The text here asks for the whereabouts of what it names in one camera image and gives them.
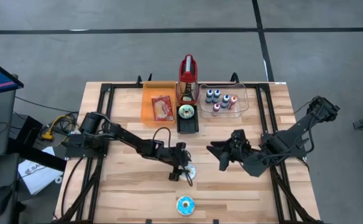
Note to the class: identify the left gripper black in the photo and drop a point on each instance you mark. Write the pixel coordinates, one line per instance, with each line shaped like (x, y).
(179, 155)

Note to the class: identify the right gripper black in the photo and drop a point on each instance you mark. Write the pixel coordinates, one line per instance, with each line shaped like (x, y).
(240, 149)

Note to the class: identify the red ink bottle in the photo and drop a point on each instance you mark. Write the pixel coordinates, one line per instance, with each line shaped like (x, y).
(216, 108)

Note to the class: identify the orange ink bottle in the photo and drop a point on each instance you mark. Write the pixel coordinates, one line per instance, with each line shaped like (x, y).
(232, 102)

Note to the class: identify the green icing toy donut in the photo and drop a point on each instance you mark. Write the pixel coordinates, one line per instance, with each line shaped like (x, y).
(186, 112)

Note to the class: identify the red snack packet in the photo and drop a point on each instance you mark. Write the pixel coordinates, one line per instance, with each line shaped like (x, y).
(163, 108)

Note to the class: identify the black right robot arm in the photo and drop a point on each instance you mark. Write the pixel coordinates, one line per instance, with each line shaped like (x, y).
(293, 130)

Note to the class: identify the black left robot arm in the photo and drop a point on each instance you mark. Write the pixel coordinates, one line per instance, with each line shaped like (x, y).
(131, 140)

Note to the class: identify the blue icing toy donut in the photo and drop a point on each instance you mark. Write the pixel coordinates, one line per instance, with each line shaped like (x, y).
(186, 206)

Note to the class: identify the black mesh basket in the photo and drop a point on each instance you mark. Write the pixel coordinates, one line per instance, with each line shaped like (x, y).
(187, 126)

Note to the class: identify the clear plastic container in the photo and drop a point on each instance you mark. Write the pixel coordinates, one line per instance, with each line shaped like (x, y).
(240, 109)

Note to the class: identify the orange block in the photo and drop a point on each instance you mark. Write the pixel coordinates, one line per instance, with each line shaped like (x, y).
(147, 105)

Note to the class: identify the black table clamp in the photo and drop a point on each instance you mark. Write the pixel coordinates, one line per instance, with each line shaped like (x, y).
(144, 80)
(235, 77)

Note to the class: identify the silver rocket with red tip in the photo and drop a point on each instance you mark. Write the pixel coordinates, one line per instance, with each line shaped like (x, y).
(187, 81)

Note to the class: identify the white printed paper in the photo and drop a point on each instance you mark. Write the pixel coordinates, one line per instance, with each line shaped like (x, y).
(38, 174)

